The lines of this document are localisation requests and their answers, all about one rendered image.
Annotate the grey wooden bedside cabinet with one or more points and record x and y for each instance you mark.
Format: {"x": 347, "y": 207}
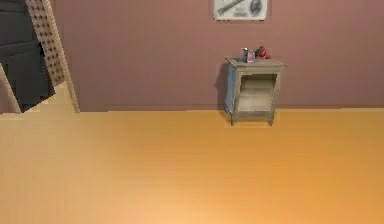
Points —
{"x": 255, "y": 96}

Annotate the dark grey hanging cloth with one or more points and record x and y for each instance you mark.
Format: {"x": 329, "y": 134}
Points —
{"x": 23, "y": 56}

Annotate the small clear bottle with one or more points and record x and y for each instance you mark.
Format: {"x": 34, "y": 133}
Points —
{"x": 248, "y": 56}

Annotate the white framed wall picture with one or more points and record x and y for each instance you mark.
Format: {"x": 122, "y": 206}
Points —
{"x": 240, "y": 9}

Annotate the red and black object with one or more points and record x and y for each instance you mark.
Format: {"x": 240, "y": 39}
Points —
{"x": 261, "y": 52}

